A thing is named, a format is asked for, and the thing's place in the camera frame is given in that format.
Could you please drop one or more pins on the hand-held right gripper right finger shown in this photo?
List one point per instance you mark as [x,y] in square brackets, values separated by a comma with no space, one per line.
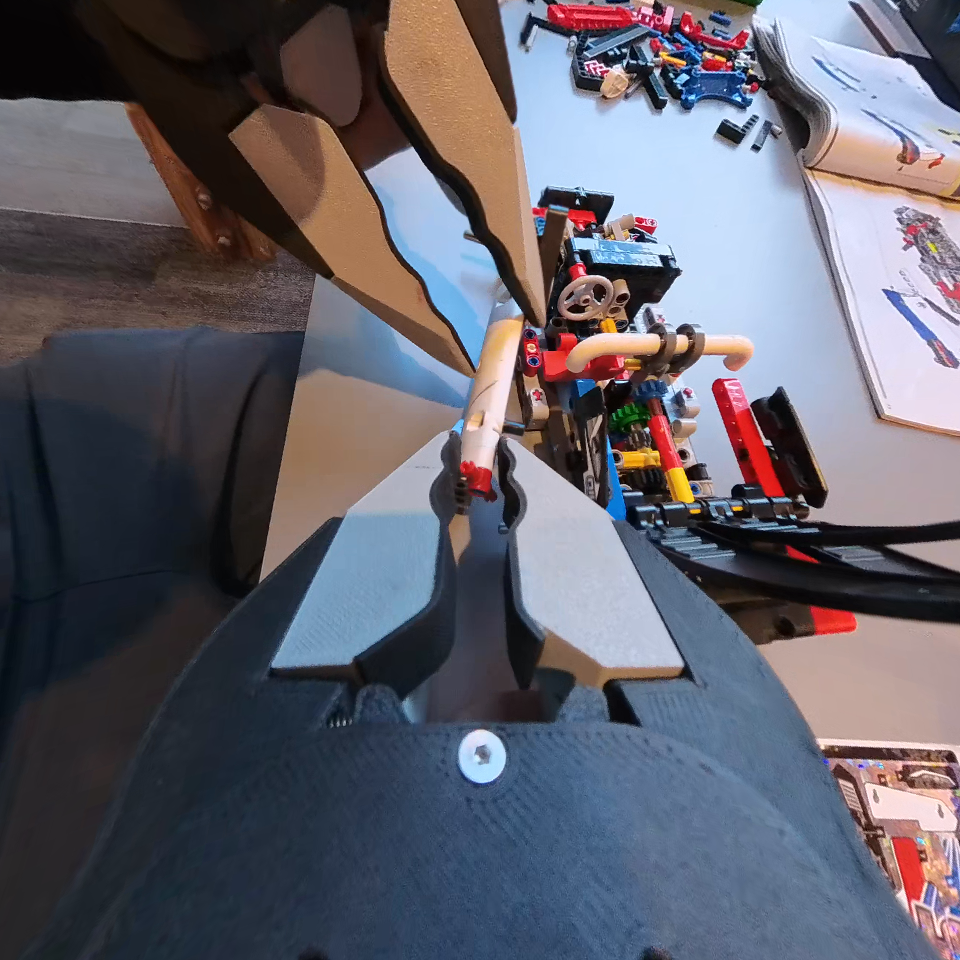
[585,585]

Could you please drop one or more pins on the open instruction booklet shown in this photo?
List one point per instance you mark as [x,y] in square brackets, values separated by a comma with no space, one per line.
[885,300]

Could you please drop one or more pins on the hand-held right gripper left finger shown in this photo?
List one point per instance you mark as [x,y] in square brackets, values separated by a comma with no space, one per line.
[360,577]

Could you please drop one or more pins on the pile of loose toy bricks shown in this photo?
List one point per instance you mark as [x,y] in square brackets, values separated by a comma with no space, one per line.
[705,82]

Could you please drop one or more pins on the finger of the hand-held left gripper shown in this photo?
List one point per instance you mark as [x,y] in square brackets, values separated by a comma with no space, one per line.
[322,202]
[457,112]

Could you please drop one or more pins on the shiny sticker sheet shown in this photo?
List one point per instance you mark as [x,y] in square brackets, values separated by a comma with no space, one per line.
[900,825]

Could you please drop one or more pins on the toy brick car model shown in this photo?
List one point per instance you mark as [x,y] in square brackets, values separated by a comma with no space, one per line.
[622,262]

